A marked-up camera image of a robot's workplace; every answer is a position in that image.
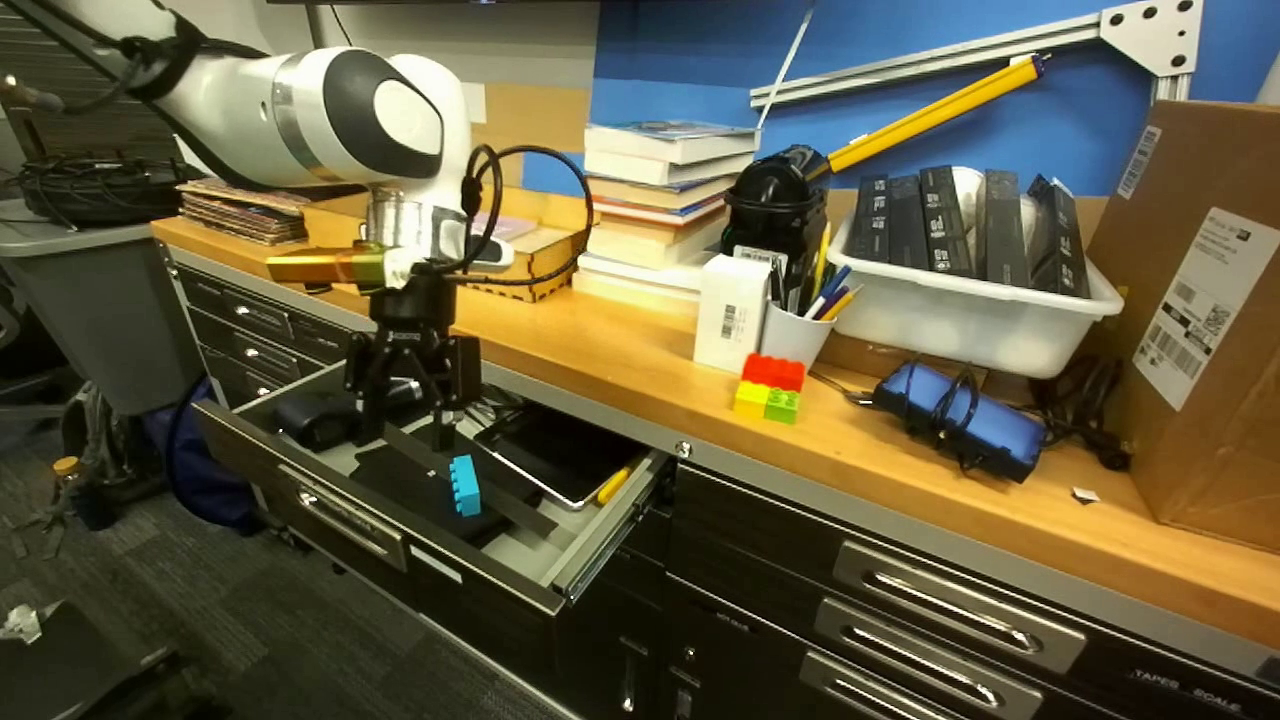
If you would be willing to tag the yellow lego brick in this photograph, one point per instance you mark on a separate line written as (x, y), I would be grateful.
(749, 392)

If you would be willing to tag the black bag on cart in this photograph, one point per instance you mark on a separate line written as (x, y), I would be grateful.
(92, 194)

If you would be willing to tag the black cylindrical flashlight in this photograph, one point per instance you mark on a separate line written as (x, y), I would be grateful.
(317, 418)

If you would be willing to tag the green lego brick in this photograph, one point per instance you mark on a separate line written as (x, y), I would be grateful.
(783, 404)

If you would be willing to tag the white pen cup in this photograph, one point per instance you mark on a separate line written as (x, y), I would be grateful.
(792, 339)

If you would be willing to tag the red lego brick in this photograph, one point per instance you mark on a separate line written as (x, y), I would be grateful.
(774, 373)

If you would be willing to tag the grey metal drawer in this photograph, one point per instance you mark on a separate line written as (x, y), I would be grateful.
(315, 495)

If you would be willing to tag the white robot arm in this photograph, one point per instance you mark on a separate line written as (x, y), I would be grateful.
(322, 116)

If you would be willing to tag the black boxes in bin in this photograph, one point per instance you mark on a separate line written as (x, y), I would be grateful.
(975, 223)

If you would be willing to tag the stack of brown notebooks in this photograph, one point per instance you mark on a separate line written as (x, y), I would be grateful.
(241, 209)

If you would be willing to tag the stack of books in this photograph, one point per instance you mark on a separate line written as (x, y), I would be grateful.
(662, 201)

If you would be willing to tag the white plastic bin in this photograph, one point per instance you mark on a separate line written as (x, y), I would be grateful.
(971, 321)

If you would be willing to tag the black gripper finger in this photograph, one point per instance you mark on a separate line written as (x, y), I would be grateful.
(462, 384)
(370, 390)

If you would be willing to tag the yellow long bar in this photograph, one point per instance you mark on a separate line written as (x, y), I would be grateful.
(1016, 72)

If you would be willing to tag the closed black drawer lower right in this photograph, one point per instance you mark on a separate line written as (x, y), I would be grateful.
(925, 660)

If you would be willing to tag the blue lego brick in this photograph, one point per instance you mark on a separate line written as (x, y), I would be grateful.
(464, 484)

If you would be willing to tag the closed black drawer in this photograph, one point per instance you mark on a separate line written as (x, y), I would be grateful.
(925, 660)
(957, 605)

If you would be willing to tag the black tape dispenser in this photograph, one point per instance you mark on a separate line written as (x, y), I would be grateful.
(778, 201)

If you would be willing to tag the wooden box with label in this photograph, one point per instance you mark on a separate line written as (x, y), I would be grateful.
(536, 227)

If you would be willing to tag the black flat case in drawer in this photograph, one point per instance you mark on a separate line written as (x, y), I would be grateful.
(426, 499)

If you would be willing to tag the closed black drawer upper right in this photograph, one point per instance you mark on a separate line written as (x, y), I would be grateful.
(957, 605)

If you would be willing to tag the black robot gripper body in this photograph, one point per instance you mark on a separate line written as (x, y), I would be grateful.
(421, 308)

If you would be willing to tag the large cardboard box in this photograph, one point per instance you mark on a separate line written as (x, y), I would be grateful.
(1194, 245)

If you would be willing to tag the grey cart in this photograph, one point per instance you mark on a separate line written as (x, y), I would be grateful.
(111, 307)

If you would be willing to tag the white small box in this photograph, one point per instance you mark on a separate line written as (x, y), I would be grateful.
(728, 308)

